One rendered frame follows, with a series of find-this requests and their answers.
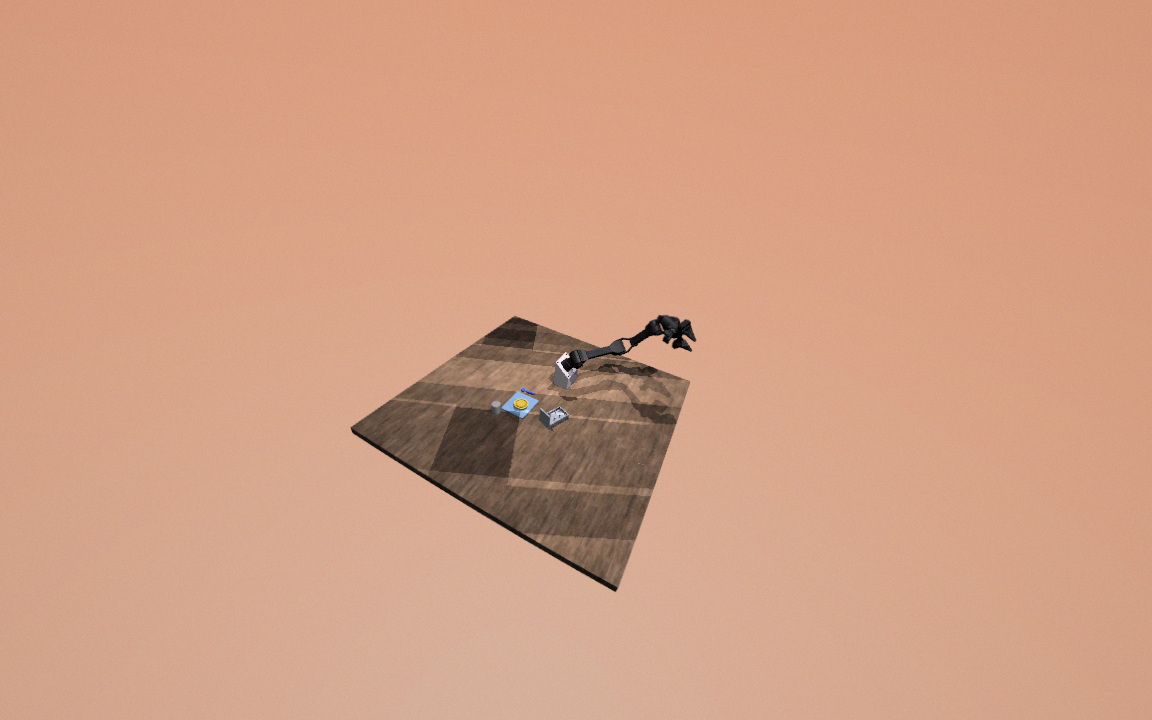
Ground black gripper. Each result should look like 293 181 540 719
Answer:
666 319 697 353

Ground light blue mat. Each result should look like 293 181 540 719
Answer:
501 392 539 419

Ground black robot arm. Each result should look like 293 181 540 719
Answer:
561 314 680 372

